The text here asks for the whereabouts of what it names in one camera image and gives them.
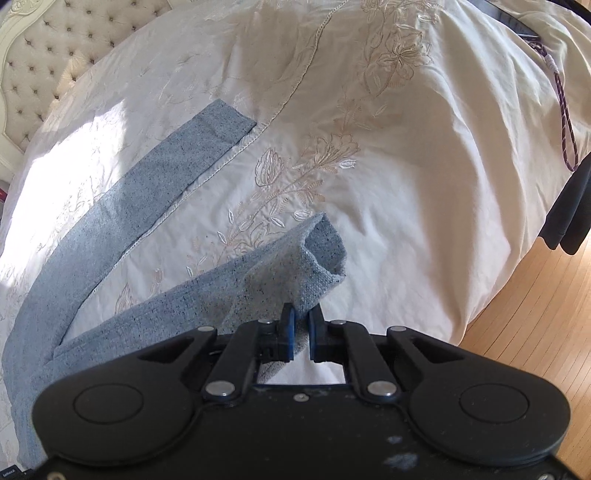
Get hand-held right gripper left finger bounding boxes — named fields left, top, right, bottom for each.
left=137, top=303, right=296, bottom=401

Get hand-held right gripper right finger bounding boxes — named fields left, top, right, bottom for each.
left=308, top=306, right=467, bottom=403

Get grey-blue speckled pants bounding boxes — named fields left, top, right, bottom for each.
left=0, top=98, right=347, bottom=468

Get cream embroidered bedspread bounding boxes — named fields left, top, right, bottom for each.
left=0, top=0, right=591, bottom=468

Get black garment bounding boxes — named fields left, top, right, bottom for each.
left=538, top=154, right=591, bottom=256

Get black flat object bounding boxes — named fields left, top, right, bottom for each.
left=475, top=0, right=541, bottom=40

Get cream tufted headboard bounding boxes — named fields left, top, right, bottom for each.
left=0, top=0, right=172, bottom=168

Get purple braided cord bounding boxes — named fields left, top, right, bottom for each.
left=524, top=34, right=591, bottom=172

